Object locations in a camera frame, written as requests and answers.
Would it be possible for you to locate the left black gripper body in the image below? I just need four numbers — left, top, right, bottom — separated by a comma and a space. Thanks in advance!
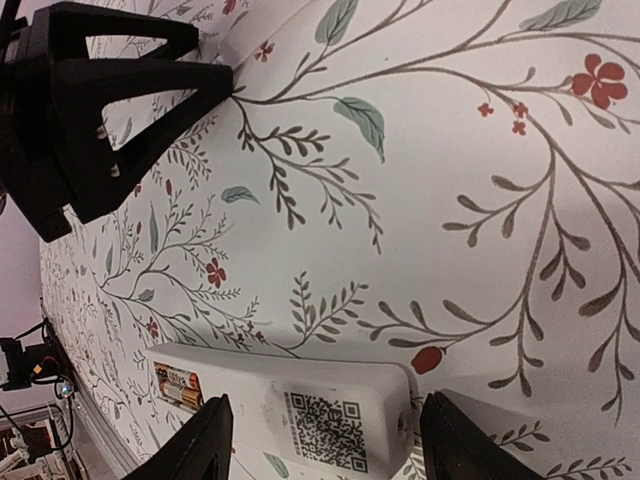
1, 19, 72, 240

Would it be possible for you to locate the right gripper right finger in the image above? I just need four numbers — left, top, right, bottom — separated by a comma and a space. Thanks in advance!
420, 392, 541, 480

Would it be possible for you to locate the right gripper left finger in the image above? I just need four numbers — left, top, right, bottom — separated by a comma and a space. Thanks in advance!
124, 394, 234, 480

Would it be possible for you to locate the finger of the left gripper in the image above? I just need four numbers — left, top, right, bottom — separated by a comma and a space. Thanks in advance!
29, 1, 199, 61
51, 59, 234, 223

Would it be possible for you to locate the AAA battery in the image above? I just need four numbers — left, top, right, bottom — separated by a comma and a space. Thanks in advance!
154, 362, 201, 391
160, 381, 203, 410

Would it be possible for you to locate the white remote control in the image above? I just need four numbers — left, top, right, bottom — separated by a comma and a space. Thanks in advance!
147, 343, 413, 479

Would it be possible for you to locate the floral patterned table mat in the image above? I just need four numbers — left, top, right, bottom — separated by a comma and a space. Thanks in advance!
41, 1, 639, 479

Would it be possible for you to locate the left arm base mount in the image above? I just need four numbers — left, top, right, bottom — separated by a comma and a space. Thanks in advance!
1, 318, 76, 399

